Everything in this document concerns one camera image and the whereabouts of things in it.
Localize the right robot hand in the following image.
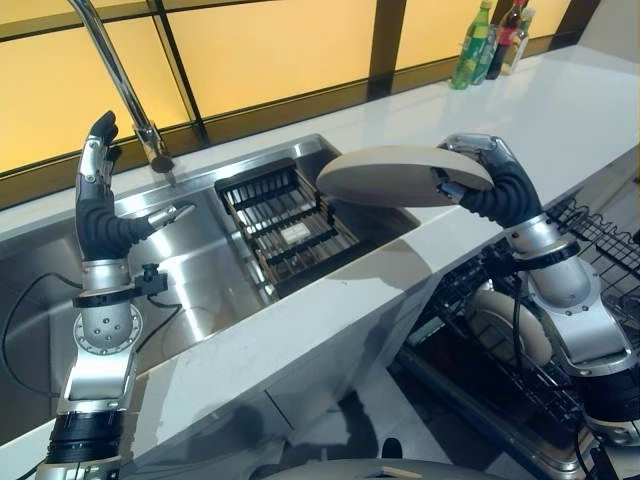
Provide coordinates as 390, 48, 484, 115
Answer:
432, 132, 543, 228

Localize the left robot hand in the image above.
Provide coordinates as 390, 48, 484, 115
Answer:
74, 110, 198, 262

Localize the beige round plate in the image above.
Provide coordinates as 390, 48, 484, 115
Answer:
316, 144, 494, 209

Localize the black dishwasher rack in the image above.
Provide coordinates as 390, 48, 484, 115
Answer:
418, 192, 640, 451

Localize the open dishwasher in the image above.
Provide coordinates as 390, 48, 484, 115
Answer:
390, 189, 640, 480

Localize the stainless steel sink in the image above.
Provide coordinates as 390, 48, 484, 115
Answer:
0, 133, 421, 441

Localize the white plate with beige rim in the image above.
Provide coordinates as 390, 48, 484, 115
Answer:
469, 285, 552, 365

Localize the small green-capped bottle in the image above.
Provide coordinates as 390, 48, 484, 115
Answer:
471, 23, 501, 86

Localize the chrome kitchen faucet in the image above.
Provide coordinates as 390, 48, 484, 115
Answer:
67, 0, 175, 174

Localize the clear glass oil bottle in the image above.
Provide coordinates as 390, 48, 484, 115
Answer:
501, 6, 536, 76

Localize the green plastic bottle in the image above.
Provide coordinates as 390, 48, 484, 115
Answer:
450, 0, 495, 91

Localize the dark sauce bottle red label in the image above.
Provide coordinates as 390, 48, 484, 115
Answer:
484, 0, 529, 81

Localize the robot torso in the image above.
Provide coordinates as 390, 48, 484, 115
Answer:
259, 457, 481, 480

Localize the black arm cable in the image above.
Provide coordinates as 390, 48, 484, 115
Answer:
1, 272, 84, 400

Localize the black wire drying rack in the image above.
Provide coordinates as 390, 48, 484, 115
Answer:
215, 158, 360, 284

